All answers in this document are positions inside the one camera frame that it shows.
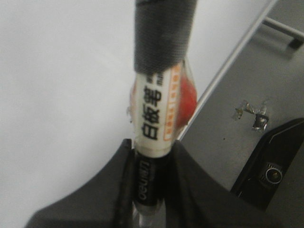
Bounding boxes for white black whiteboard marker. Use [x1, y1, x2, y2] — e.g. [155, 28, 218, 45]
[130, 0, 197, 228]

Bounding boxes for silver tape scraps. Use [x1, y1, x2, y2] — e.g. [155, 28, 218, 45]
[232, 99, 269, 132]

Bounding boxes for grey metal bar handle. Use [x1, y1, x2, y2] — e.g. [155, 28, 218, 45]
[263, 17, 304, 50]

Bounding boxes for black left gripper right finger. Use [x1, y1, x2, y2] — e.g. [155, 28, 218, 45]
[165, 141, 282, 228]

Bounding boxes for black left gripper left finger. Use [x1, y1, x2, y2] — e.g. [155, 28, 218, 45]
[26, 139, 134, 228]

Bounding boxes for black camera device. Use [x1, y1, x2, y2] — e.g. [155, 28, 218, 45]
[230, 118, 304, 210]

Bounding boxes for white whiteboard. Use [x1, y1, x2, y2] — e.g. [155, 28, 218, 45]
[0, 0, 278, 228]

